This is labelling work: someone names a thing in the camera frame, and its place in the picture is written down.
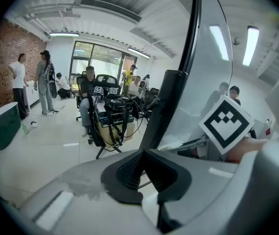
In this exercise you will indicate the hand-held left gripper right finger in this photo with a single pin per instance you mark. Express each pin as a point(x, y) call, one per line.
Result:
point(215, 199)

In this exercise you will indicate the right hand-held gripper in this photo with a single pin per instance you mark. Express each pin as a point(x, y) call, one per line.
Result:
point(226, 125)

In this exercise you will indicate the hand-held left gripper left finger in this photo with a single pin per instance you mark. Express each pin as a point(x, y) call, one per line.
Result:
point(80, 204)

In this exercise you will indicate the cardboard box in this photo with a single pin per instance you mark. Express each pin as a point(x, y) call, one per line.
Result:
point(105, 133)

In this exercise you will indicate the black office chair with gear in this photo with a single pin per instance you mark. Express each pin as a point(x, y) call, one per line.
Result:
point(100, 141)

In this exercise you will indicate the long ceiling light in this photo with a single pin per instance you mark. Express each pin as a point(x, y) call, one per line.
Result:
point(250, 45)
point(139, 52)
point(64, 34)

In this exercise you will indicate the white and black ball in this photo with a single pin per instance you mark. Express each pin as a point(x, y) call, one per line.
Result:
point(34, 124)

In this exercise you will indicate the green bottle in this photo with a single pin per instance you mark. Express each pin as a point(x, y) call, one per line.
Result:
point(25, 129)

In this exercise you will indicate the black plastic crate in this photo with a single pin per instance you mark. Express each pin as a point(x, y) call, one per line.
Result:
point(118, 103)

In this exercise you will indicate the black mesh office chair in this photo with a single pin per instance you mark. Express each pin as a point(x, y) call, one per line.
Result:
point(107, 79)

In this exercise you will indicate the ceiling air vent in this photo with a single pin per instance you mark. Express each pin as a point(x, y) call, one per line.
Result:
point(109, 8)

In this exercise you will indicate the glass window wall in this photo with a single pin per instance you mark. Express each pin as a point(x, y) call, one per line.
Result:
point(100, 55)

